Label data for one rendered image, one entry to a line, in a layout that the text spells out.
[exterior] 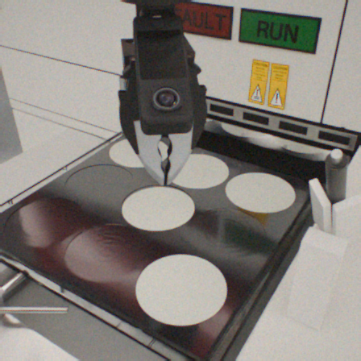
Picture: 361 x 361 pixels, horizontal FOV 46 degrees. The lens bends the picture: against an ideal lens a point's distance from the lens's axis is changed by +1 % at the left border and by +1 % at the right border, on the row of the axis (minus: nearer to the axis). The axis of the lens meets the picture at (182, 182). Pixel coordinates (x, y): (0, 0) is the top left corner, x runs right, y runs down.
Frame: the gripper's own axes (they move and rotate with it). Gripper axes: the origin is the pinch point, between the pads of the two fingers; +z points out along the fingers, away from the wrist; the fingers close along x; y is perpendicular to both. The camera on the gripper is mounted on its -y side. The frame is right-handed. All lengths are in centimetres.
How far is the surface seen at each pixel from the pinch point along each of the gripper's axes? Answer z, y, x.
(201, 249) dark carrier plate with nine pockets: 9.5, -2.3, -3.8
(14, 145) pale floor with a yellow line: 99, 199, 68
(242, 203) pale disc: 9.5, 5.8, -11.5
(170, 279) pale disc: 9.5, -6.5, 0.6
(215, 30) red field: -9.3, 25.4, -11.5
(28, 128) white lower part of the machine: 22, 60, 27
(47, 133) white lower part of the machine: 21, 56, 22
